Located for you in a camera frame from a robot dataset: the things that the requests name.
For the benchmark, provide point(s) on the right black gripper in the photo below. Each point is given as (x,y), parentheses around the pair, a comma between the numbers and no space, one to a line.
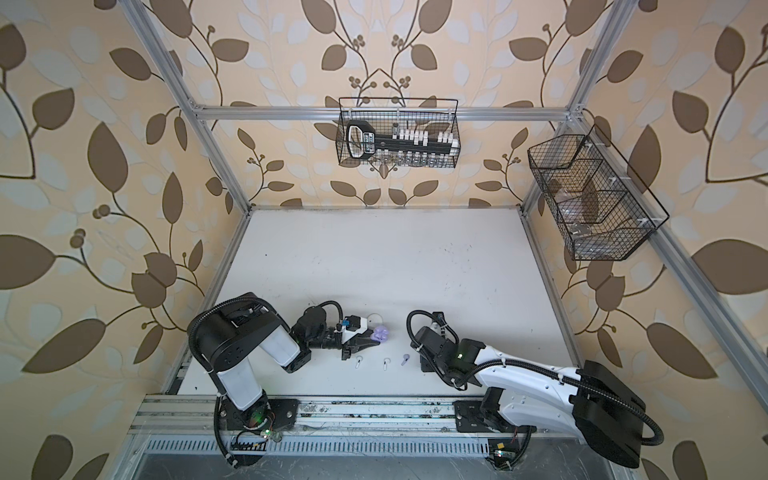
(425,366)

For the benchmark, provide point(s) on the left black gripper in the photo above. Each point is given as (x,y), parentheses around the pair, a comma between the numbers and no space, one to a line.
(356,349)

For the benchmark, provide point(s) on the purple earbud charging case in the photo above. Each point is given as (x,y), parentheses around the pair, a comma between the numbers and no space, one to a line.
(380,334)

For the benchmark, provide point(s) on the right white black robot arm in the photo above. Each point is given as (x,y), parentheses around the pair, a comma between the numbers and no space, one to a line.
(589,402)

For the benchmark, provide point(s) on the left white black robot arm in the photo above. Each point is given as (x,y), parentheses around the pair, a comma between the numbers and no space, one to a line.
(222,338)

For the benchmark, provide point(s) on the white earbud charging case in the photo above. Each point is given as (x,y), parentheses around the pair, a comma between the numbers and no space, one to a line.
(374,320)

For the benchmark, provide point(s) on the black tool with white pieces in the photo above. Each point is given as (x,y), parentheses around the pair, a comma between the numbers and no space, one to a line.
(363,141)

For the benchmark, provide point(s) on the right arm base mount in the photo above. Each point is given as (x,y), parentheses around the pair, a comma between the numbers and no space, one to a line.
(474,415)

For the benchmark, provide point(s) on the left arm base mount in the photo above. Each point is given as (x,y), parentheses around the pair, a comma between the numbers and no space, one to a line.
(282,414)

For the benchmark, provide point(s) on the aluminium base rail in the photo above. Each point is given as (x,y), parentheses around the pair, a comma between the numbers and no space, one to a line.
(323,415)

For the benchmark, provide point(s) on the back wire basket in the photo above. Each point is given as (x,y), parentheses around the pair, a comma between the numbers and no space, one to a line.
(432,113)

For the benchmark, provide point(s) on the wire basket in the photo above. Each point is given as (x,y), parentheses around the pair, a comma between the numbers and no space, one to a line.
(601,204)
(432,113)

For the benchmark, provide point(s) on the right side wire basket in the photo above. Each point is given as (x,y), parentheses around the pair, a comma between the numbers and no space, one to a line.
(601,204)

